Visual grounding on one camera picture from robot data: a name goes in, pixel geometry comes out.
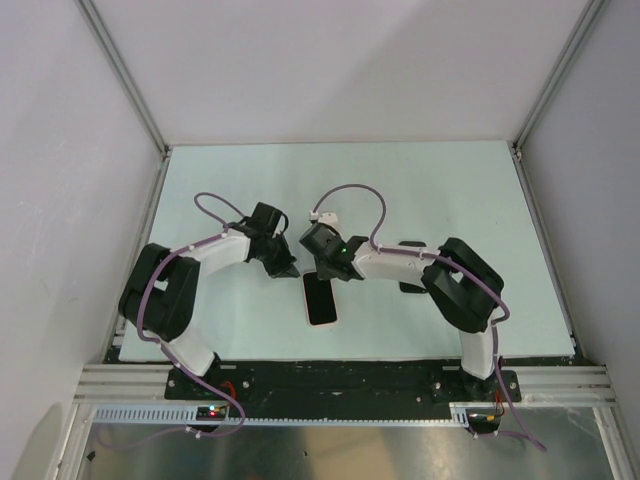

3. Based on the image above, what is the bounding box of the right aluminium frame post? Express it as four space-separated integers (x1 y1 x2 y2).
511 0 610 157

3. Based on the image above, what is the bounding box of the white slotted cable duct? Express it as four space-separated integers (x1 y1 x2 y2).
93 404 468 428

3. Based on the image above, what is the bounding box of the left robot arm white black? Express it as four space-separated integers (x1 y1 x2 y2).
118 202 300 399

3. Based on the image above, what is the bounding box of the aluminium front rail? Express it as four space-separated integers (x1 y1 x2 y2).
74 364 617 407

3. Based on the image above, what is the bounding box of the pink phone case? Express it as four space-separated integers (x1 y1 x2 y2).
301 271 341 329

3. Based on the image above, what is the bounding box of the left aluminium frame post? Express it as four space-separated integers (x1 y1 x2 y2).
75 0 170 159

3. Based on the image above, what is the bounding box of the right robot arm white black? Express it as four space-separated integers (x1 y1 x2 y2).
300 221 510 401

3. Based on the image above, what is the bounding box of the black phone case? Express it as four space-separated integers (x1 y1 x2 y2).
399 240 427 294

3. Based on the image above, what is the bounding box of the left control board with LEDs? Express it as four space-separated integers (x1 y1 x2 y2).
196 405 227 421

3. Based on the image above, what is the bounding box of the aluminium frame post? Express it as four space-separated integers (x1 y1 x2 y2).
511 0 610 157
75 0 170 159

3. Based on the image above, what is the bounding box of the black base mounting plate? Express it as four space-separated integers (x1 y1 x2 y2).
164 360 522 418

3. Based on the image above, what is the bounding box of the right control board with wires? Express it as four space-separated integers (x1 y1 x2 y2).
466 409 504 437

